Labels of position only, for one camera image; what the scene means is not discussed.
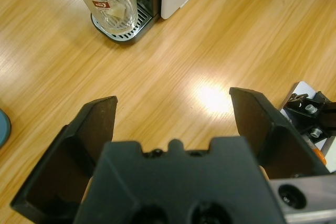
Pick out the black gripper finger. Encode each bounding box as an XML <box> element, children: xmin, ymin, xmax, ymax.
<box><xmin>229</xmin><ymin>87</ymin><xmax>330</xmax><ymax>180</ymax></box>
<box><xmin>10</xmin><ymin>95</ymin><xmax>118</xmax><ymax>224</ymax></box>

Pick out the small white paper scrap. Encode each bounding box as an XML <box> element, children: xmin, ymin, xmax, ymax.
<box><xmin>107</xmin><ymin>3</ymin><xmax>128</xmax><ymax>19</ymax></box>

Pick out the teal plastic tray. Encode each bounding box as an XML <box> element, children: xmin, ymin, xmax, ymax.
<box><xmin>0</xmin><ymin>108</ymin><xmax>12</xmax><ymax>147</ymax></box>

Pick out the metal bracket with bolts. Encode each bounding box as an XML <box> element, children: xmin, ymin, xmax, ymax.
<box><xmin>279</xmin><ymin>81</ymin><xmax>336</xmax><ymax>162</ymax></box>

